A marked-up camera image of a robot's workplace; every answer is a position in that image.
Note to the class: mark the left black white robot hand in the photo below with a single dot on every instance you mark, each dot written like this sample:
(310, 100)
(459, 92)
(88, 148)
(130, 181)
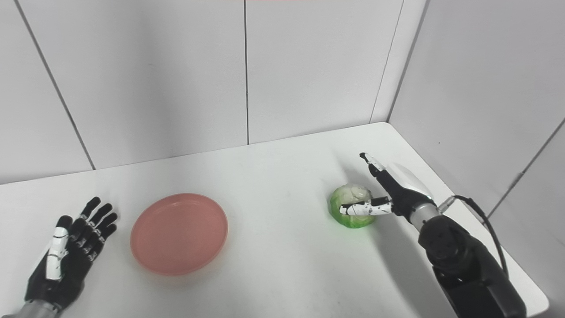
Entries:
(70, 269)

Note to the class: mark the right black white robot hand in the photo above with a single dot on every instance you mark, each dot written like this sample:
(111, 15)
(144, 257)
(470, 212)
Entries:
(399, 192)

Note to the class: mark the green white cabbage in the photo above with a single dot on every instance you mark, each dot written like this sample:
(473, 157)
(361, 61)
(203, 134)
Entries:
(353, 194)

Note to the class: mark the pink round plate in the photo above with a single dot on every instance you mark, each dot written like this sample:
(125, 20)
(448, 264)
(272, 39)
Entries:
(178, 234)

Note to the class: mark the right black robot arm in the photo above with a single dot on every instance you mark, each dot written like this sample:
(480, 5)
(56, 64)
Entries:
(468, 265)

